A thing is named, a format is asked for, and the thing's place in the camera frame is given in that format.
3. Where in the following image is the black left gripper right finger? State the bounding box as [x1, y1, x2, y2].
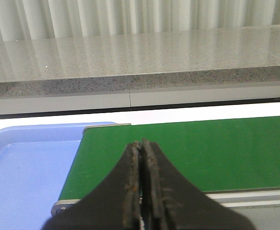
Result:
[140, 139, 255, 230]

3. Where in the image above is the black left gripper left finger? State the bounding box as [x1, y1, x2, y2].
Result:
[43, 143, 140, 230]

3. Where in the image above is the blue plastic tray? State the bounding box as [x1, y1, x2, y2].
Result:
[0, 121, 118, 230]

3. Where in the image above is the green conveyor belt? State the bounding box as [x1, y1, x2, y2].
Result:
[59, 115, 280, 201]

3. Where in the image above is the grey stone counter ledge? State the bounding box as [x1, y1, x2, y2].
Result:
[0, 25, 280, 116]

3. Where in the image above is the white pleated curtain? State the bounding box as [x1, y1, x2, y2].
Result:
[0, 0, 280, 41]

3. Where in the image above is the aluminium conveyor frame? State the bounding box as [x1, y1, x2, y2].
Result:
[51, 123, 280, 218]

